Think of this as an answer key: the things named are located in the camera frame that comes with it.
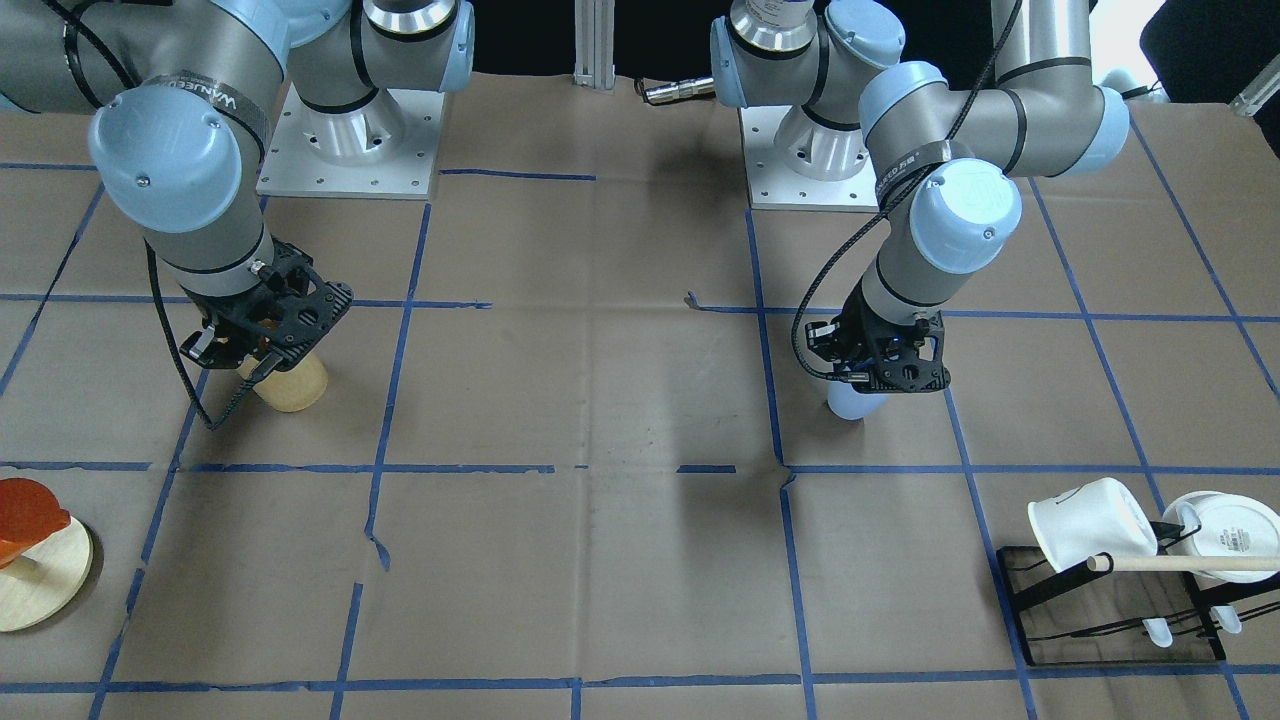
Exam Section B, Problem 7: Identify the white mug far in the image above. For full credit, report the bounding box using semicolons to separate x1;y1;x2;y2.
1162;491;1279;559

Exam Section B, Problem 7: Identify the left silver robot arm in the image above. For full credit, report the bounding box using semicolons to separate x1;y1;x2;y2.
710;1;1130;395

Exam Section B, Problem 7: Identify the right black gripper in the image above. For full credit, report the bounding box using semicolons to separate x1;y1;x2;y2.
182;240;355;372

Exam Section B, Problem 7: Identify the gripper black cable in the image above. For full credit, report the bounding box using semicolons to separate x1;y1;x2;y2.
40;0;282;433
790;0;1025;386

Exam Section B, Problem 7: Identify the aluminium frame post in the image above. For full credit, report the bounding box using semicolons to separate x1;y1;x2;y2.
572;0;616;94

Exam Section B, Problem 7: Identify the white mug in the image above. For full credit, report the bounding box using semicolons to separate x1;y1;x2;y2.
1027;477;1158;573
1162;491;1279;559

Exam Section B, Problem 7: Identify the bamboo chopstick holder cup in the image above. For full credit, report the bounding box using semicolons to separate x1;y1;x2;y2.
252;354;329;413

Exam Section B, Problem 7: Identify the wooden cup tree stand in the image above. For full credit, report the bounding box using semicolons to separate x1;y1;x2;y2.
1;518;93;633

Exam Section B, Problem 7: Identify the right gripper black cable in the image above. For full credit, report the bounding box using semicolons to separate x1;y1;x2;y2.
40;0;282;433

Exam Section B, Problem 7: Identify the white mug near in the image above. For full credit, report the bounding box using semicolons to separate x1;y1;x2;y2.
1027;477;1158;573

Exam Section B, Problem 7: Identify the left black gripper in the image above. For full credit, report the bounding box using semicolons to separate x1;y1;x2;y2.
806;296;951;395

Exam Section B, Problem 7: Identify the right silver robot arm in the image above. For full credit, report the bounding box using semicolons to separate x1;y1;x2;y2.
1;1;476;375

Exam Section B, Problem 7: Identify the black wire cup rack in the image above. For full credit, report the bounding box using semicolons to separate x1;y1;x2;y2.
996;546;1277;667

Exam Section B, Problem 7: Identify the silver cable connector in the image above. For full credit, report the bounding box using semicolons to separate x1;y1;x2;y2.
634;77;716;106

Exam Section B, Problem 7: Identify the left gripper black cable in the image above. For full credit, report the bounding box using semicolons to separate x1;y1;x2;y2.
790;0;1025;386

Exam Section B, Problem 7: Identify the light blue plastic cup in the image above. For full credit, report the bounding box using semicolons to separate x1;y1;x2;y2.
826;380;890;421

